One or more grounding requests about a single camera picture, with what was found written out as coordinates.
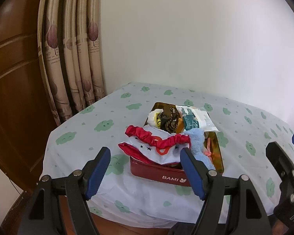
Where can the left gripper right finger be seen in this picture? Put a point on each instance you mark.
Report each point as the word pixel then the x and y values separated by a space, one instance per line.
pixel 231 205

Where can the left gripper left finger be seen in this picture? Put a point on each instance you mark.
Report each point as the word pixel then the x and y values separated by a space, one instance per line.
pixel 43 214

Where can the light blue towel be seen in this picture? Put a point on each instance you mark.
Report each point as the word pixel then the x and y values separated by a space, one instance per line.
pixel 197 146

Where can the pastel tissue pack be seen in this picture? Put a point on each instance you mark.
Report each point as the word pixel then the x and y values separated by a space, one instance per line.
pixel 196 118

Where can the black gold scrunchie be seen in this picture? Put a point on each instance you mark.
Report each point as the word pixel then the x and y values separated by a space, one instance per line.
pixel 171 120

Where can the green patterned white tablecloth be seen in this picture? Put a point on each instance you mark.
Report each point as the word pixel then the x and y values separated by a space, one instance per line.
pixel 243 134

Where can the brown wooden door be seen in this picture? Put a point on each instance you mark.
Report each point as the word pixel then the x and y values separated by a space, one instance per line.
pixel 25 116

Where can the beige patterned curtain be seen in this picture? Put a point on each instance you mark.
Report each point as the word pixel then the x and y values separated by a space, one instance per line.
pixel 69 49

